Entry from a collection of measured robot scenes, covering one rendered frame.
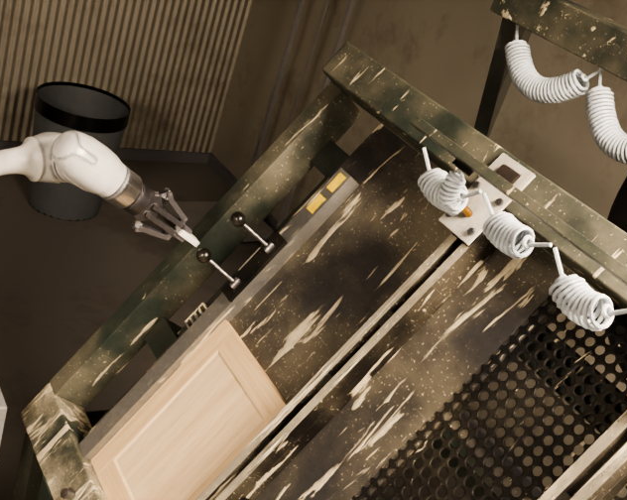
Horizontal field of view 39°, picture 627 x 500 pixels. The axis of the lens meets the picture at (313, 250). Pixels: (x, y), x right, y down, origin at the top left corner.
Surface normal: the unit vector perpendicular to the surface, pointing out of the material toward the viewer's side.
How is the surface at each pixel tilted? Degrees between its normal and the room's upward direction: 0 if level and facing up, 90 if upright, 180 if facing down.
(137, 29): 90
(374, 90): 58
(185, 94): 90
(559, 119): 90
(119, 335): 90
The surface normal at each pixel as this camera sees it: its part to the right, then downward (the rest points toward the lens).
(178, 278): 0.47, 0.51
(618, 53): -0.83, -0.01
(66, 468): -0.55, -0.47
